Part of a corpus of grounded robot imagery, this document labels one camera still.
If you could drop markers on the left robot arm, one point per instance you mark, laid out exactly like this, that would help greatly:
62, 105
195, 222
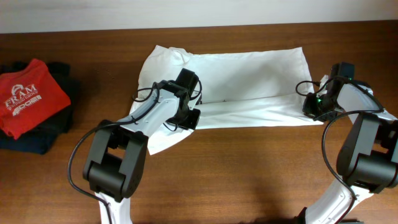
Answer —
116, 159

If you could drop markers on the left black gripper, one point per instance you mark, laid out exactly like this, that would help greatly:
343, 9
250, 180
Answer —
189, 118

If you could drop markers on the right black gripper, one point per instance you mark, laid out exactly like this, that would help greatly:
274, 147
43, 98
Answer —
313, 107

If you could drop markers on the dark navy folded garment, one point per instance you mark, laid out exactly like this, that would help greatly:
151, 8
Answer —
41, 138

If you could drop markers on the white t-shirt with robot print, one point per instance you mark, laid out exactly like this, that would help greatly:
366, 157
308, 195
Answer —
239, 90

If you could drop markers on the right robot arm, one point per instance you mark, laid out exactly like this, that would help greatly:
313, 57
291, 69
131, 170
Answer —
367, 161

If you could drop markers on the red folded printed t-shirt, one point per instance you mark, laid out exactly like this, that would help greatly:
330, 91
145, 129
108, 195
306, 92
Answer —
28, 98

